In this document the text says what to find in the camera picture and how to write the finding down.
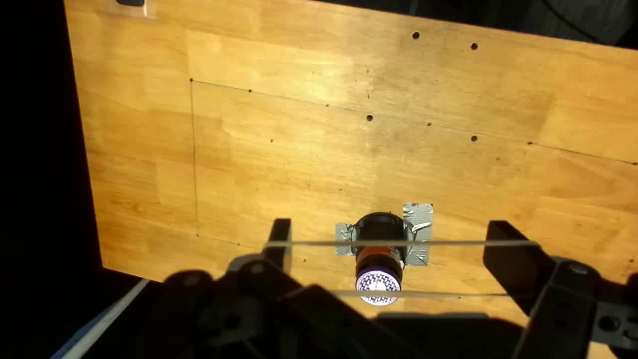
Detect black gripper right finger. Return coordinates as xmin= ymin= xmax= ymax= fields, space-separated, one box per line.
xmin=483 ymin=219 xmax=638 ymax=359

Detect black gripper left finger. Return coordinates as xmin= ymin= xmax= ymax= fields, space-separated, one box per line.
xmin=132 ymin=217 xmax=347 ymax=359

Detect thin pale rubber band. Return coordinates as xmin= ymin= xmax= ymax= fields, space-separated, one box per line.
xmin=261 ymin=237 xmax=542 ymax=298

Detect small grey duct tape piece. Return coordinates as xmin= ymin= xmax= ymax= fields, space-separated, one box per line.
xmin=333 ymin=221 xmax=361 ymax=257

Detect black cylinder with metal bracket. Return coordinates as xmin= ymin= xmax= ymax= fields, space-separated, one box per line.
xmin=351 ymin=211 xmax=409 ymax=308

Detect white rail beside table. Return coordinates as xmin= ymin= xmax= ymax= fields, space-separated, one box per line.
xmin=50 ymin=277 xmax=152 ymax=359

